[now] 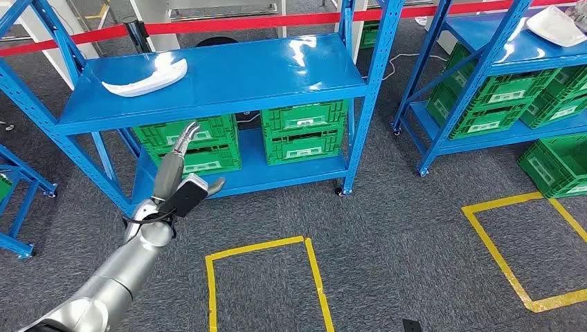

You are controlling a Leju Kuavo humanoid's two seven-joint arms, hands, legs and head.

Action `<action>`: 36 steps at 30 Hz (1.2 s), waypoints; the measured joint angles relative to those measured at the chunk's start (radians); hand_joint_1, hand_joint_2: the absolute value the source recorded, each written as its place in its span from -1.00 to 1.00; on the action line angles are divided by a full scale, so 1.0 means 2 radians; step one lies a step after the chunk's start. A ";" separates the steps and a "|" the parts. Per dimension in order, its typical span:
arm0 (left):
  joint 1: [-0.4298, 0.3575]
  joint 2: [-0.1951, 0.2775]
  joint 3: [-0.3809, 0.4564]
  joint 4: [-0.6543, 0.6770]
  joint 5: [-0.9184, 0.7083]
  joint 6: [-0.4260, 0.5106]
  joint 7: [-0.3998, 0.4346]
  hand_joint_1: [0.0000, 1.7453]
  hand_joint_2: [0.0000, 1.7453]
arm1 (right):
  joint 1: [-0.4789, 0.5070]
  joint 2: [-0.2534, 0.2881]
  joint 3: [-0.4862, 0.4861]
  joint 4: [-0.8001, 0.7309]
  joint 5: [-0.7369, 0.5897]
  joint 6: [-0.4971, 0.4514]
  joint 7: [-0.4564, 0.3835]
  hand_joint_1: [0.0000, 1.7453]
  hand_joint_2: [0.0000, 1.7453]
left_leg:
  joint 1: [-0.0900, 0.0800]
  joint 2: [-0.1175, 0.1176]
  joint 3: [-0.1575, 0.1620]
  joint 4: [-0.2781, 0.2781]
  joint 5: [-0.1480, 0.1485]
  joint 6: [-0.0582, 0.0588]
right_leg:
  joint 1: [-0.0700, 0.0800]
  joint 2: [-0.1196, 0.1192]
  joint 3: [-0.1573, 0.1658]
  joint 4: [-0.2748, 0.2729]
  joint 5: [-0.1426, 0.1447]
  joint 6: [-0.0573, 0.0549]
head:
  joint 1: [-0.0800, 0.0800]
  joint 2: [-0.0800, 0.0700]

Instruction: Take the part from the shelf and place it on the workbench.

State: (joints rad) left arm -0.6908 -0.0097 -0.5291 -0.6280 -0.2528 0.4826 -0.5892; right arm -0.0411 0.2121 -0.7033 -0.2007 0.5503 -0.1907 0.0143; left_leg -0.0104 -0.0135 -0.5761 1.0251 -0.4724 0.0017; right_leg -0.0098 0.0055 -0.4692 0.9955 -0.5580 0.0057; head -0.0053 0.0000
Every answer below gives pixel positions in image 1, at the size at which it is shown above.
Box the red barrier belt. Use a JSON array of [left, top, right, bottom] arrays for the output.
[[0, 0, 577, 58]]

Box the white curved plastic part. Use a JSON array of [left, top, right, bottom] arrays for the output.
[[101, 58, 189, 98]]

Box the yellow floor tape square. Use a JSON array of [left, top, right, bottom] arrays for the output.
[[205, 236, 336, 332], [462, 191, 587, 314]]

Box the white floor cable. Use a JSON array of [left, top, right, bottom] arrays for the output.
[[381, 52, 449, 82]]

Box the black round stanchion base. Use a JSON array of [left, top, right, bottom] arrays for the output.
[[195, 36, 240, 48]]

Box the white table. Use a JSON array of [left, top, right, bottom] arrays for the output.
[[0, 0, 100, 91], [352, 0, 368, 63], [128, 0, 288, 52]]

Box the blue metal shelf rack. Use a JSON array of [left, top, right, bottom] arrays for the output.
[[0, 144, 59, 260], [0, 0, 406, 217], [392, 0, 587, 178]]

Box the black stanchion post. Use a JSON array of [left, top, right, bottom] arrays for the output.
[[123, 17, 150, 54]]

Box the white flat plastic part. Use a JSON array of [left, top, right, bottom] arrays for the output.
[[525, 5, 587, 48]]

